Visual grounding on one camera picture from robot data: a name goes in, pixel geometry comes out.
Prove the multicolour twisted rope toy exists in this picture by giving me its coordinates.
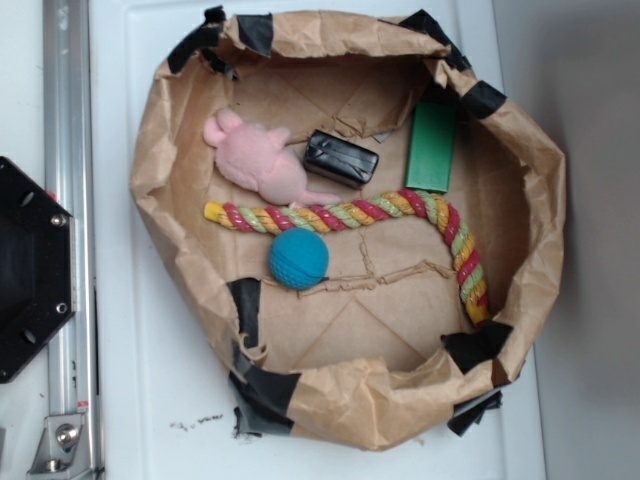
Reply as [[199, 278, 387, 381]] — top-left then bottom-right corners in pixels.
[[203, 188, 492, 326]]

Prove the metal corner bracket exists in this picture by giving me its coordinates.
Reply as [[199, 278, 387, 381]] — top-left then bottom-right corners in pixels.
[[26, 413, 91, 479]]

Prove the blue rubber ball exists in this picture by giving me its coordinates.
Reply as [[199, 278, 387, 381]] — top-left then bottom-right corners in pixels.
[[269, 228, 329, 290]]

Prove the aluminium extrusion rail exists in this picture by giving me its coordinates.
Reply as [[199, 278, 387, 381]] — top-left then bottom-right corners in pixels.
[[43, 1, 105, 479]]

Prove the black taped box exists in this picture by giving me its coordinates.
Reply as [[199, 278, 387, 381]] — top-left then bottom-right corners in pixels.
[[302, 130, 379, 189]]

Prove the pink plush mouse toy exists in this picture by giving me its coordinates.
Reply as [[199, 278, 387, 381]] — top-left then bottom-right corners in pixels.
[[203, 109, 341, 206]]

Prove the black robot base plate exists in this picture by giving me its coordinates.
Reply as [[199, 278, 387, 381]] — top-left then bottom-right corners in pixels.
[[0, 157, 75, 384]]

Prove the brown paper bag bin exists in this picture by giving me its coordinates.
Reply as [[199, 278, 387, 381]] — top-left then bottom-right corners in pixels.
[[130, 7, 566, 450]]

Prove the green rectangular block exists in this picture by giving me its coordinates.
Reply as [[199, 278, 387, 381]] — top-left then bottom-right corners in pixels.
[[405, 102, 456, 193]]

